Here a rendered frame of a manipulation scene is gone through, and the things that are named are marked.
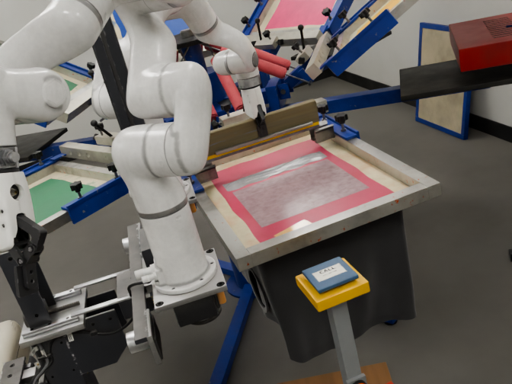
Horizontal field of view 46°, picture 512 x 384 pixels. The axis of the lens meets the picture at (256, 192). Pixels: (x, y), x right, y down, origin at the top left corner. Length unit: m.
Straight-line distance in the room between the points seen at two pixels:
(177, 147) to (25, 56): 0.27
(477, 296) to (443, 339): 0.33
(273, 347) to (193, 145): 1.88
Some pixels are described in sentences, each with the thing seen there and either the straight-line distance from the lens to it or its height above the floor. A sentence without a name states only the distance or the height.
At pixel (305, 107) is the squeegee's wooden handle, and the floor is 1.12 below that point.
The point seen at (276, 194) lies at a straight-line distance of 1.88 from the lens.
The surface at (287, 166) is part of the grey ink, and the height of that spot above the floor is 0.96.
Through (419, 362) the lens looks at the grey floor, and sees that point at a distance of 2.61.
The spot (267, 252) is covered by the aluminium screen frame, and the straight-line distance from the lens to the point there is 1.53.
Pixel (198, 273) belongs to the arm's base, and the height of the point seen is 1.16.
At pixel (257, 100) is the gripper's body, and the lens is 1.97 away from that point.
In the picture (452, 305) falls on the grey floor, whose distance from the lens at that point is 2.88.
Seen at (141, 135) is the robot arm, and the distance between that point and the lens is 1.06.
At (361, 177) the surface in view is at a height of 0.96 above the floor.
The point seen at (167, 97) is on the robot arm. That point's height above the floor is 1.49.
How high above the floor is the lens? 1.73
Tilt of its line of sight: 24 degrees down
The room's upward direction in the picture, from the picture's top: 15 degrees counter-clockwise
